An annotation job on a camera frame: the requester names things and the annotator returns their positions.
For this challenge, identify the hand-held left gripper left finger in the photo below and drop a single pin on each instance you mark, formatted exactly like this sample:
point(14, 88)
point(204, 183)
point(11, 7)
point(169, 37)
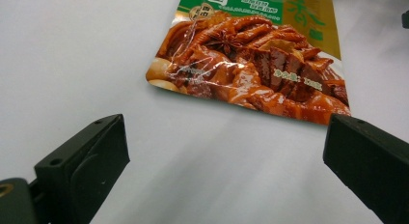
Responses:
point(80, 172)

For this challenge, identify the braised food seasoning packet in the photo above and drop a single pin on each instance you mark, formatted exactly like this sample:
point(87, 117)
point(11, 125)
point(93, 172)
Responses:
point(250, 63)

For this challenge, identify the black object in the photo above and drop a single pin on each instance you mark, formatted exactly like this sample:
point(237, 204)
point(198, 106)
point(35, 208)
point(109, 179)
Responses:
point(405, 19)

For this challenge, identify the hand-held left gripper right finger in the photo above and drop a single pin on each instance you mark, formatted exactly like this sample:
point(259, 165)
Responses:
point(369, 162)

